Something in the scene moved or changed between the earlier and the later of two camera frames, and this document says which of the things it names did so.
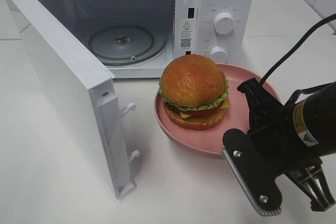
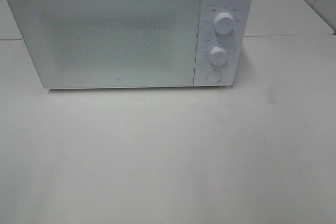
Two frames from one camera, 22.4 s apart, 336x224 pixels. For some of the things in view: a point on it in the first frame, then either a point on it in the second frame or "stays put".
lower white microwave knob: x=219 y=54 stays put
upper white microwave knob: x=224 y=23 stays put
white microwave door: x=85 y=90 to x=103 y=36
